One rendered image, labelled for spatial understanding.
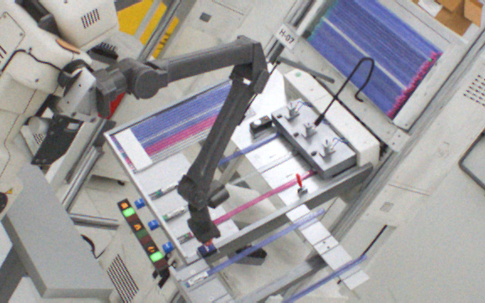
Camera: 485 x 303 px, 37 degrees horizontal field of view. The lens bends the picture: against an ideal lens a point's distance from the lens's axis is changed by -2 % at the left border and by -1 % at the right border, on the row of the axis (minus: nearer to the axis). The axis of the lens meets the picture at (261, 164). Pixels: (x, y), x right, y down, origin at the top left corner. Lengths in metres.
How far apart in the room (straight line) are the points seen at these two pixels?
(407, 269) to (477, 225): 0.48
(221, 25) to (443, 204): 1.50
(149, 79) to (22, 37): 0.32
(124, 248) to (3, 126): 1.29
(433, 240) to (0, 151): 2.66
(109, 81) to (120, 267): 1.47
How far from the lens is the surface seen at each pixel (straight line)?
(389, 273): 4.18
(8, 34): 1.85
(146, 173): 2.61
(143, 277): 2.99
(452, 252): 3.99
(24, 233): 2.25
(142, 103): 3.81
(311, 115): 2.62
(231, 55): 1.98
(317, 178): 2.50
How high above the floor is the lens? 1.82
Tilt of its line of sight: 19 degrees down
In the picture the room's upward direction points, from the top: 35 degrees clockwise
